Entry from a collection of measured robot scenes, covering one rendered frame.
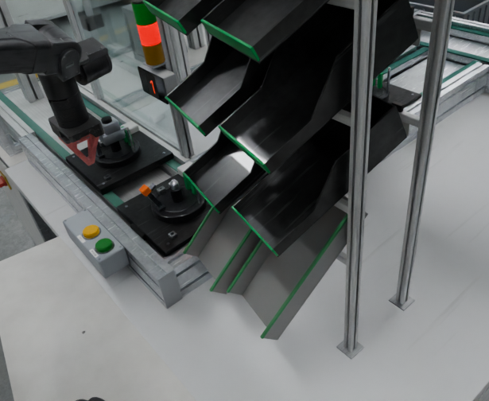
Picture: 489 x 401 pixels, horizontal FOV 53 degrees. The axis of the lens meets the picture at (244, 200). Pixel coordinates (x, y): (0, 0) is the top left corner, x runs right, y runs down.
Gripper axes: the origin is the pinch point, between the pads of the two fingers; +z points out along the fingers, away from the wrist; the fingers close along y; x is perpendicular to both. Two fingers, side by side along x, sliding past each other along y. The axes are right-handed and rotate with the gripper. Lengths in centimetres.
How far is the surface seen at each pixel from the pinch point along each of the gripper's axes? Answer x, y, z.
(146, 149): -27, 35, 27
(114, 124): -19.9, 37.1, 15.5
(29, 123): -8, 87, 28
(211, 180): -14.6, -20.2, 3.1
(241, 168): -19.0, -24.1, 0.9
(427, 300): -44, -51, 38
